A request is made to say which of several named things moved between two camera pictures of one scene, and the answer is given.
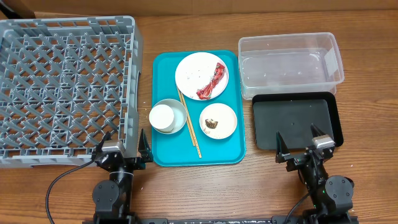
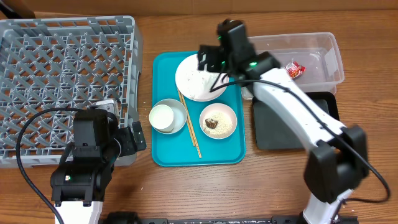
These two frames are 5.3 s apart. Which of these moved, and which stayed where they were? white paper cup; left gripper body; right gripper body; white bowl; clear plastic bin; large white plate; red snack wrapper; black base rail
Moved: red snack wrapper; left gripper body; right gripper body
Stayed: white paper cup; clear plastic bin; white bowl; large white plate; black base rail
